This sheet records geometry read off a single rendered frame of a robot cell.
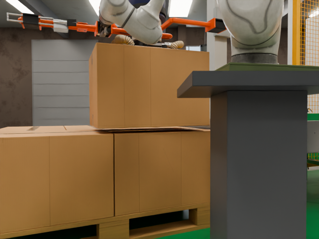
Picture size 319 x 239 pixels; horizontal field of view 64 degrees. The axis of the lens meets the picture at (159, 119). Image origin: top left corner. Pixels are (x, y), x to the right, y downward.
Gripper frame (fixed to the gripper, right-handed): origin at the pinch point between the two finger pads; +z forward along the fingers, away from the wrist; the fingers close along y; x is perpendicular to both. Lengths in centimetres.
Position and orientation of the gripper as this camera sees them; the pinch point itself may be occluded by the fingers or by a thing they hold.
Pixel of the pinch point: (100, 29)
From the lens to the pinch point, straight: 150.1
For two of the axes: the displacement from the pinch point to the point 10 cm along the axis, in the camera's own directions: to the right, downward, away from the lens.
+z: -3.7, -0.3, 9.3
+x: 9.3, -0.1, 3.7
